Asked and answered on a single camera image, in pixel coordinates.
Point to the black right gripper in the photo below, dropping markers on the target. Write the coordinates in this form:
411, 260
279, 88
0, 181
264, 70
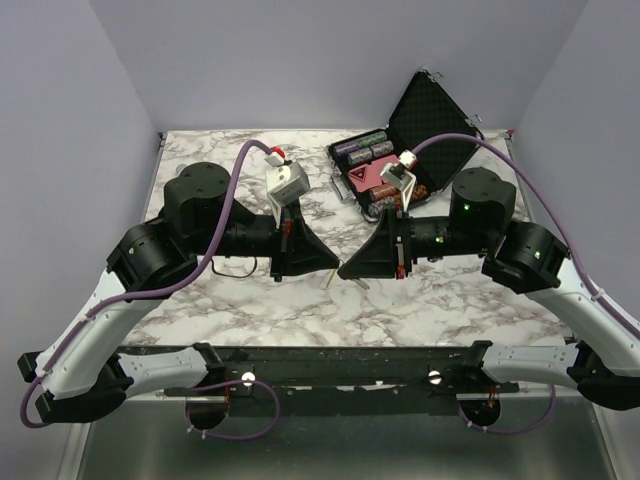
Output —
381, 256

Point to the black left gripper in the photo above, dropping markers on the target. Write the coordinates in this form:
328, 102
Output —
297, 249

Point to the yellow key tag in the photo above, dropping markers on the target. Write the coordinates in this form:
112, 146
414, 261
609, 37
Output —
330, 278

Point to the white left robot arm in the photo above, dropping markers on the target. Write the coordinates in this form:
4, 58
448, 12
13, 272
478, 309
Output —
83, 375

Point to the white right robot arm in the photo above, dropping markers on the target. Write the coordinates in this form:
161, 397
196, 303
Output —
528, 259

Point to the brown green chip row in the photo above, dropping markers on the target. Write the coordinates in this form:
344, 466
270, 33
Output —
383, 191

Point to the blue orange chip row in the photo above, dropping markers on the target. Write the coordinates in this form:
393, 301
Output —
395, 202

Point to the red playing card deck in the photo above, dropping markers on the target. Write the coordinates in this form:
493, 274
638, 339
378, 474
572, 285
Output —
367, 176

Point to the purple green chip row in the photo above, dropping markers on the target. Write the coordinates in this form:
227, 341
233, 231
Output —
360, 143

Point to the black poker chip case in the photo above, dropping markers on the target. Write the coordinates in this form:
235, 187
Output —
425, 110

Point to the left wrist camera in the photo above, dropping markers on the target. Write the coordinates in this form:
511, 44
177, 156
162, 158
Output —
286, 181

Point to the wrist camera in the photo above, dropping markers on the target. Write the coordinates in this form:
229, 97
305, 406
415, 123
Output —
401, 176
286, 181

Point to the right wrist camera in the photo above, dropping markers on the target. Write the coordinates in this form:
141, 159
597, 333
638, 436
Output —
401, 176

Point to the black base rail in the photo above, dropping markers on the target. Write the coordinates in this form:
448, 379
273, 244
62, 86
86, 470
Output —
338, 381

